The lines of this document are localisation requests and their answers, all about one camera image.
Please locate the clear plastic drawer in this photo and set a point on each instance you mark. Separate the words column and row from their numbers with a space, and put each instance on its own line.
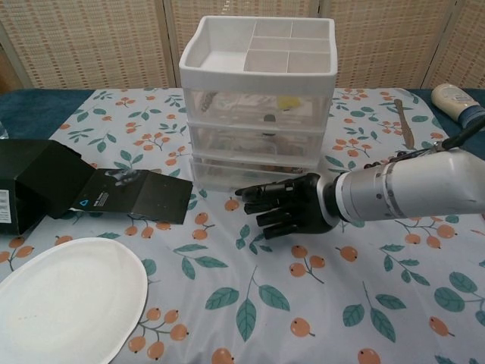
column 227, row 140
column 219, row 172
column 235, row 108

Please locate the white drawer organizer box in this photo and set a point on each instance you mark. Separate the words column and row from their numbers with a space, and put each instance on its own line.
column 227, row 77

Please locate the dark red grape bunch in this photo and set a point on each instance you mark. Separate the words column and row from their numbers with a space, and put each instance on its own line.
column 373, row 165

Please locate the black cardboard box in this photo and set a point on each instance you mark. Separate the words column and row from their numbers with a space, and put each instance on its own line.
column 41, row 178

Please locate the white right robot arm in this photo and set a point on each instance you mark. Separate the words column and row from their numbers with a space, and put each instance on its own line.
column 417, row 186

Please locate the white round plate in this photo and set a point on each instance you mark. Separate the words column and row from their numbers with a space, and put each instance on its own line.
column 64, row 299

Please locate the bamboo folding screen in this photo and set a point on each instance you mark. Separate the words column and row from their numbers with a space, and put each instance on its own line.
column 94, row 41

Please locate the floral print tablecloth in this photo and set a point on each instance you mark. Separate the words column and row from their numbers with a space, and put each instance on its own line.
column 303, row 295

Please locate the cream sauce squeeze bottle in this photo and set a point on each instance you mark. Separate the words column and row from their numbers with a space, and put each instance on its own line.
column 452, row 100

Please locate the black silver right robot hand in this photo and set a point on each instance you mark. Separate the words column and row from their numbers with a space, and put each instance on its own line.
column 299, row 204

